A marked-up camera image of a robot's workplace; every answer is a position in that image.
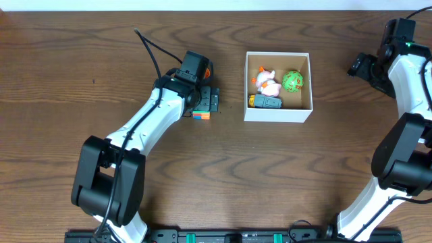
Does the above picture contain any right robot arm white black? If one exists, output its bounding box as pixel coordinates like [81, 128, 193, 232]
[331, 34, 431, 242]

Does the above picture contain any orange round gear toy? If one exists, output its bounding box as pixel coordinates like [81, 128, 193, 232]
[205, 68, 211, 78]

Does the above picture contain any white cardboard box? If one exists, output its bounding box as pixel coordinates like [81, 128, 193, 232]
[244, 51, 313, 123]

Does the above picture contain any green polyhedral dice ball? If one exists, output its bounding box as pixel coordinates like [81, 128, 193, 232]
[281, 70, 303, 92]

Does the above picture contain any grey yellow toy truck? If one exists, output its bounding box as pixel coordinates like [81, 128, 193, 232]
[248, 94, 282, 109]

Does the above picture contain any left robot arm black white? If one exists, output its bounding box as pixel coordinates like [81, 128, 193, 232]
[71, 76, 219, 242]

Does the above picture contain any multicoloured block cube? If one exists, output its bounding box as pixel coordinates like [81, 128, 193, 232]
[192, 111, 211, 120]

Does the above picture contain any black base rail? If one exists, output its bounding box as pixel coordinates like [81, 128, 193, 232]
[64, 228, 403, 243]

